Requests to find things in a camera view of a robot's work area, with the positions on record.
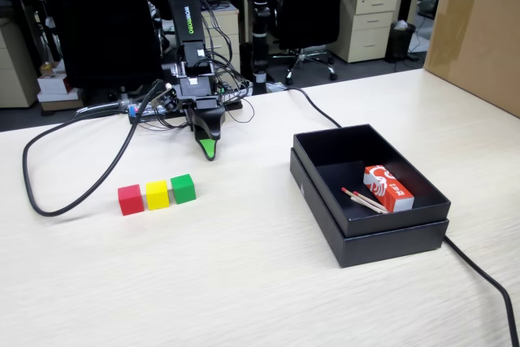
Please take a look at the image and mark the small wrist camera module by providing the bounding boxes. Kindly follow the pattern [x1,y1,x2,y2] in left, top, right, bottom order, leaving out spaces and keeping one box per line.
[150,85,179,113]

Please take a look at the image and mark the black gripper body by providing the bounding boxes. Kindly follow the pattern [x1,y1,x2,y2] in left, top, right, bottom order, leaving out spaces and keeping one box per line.
[175,93,223,115]

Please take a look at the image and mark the black open box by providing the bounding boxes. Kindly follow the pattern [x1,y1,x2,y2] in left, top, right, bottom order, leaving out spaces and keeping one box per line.
[289,147,450,269]

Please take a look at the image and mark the long thick black cable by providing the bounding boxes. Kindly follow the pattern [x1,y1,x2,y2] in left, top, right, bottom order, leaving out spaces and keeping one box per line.
[279,85,520,347]

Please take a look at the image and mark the red wooden cube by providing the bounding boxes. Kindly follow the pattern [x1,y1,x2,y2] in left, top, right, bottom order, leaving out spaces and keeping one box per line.
[117,184,145,217]

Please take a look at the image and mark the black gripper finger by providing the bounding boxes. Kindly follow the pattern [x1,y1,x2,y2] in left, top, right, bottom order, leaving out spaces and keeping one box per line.
[196,134,221,162]
[191,107,227,141]

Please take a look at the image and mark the thick black camera cable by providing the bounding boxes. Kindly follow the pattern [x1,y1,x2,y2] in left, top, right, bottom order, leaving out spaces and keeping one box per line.
[22,78,167,218]

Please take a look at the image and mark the black cardboard box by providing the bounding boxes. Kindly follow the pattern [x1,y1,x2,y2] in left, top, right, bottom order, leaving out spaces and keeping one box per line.
[292,123,453,239]

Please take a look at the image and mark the electronics board with wires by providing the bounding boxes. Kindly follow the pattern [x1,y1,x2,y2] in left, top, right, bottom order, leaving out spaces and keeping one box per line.
[128,80,251,124]

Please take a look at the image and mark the black swivel chair chrome base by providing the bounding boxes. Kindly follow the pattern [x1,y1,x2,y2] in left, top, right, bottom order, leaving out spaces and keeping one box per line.
[270,0,351,86]

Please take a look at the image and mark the yellow wooden cube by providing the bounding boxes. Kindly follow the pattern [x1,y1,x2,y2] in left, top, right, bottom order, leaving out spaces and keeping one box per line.
[145,179,171,211]

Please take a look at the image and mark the flat brown box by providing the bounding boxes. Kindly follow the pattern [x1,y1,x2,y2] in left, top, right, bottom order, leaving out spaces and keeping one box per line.
[38,93,85,113]

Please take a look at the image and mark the thick black pole stand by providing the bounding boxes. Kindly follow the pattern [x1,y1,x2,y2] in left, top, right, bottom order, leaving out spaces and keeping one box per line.
[250,0,271,95]

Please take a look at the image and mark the beige three-drawer cabinet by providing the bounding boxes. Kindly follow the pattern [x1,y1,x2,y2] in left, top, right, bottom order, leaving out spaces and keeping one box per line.
[327,0,400,64]

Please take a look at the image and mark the large brown cardboard box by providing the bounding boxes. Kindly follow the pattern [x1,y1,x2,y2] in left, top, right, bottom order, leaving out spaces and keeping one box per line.
[422,0,520,119]

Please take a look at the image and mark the small white cardboard box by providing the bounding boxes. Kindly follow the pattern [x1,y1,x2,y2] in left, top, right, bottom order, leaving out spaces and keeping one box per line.
[37,72,70,95]

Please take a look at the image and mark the black trash bin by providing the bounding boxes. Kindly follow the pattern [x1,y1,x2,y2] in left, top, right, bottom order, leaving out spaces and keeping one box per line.
[384,20,418,64]

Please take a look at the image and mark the large black office chair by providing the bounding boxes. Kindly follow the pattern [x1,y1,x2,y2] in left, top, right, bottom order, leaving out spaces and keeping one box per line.
[37,0,164,90]

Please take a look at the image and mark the green wooden cube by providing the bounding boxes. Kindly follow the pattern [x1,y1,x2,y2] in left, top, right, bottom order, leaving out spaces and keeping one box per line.
[170,173,197,205]

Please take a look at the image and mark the beige drawer cabinet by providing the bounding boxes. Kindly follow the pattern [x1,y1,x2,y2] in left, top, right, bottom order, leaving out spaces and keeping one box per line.
[201,2,241,76]

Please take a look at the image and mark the thin black stand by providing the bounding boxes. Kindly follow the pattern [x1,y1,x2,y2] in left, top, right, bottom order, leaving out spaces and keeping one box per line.
[235,0,246,46]

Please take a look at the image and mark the red and white matchbox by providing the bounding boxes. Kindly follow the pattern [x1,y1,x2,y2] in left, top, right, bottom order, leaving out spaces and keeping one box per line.
[362,164,415,214]

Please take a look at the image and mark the beige side cabinet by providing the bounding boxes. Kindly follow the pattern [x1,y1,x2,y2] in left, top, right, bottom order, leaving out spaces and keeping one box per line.
[0,17,41,109]

